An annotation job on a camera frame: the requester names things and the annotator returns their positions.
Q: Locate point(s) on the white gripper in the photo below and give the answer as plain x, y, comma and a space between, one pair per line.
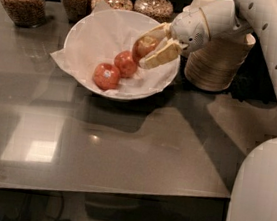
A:
188, 30

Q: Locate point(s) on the red apple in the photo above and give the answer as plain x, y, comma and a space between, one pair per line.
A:
106, 76
143, 46
125, 63

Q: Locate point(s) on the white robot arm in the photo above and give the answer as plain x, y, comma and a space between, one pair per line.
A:
251, 119

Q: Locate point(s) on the white bowl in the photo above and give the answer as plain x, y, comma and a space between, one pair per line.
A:
86, 42

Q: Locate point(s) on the back stack paper bowls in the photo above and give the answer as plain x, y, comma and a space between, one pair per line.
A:
195, 4

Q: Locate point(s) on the stack paper bowls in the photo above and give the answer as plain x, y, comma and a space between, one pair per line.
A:
213, 67
195, 4

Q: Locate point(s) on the front stack paper bowls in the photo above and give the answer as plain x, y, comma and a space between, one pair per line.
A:
213, 67

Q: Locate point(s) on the white paper liner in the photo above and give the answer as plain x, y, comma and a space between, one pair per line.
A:
97, 33

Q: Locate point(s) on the black cutlery holder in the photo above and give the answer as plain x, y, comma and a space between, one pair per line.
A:
252, 81

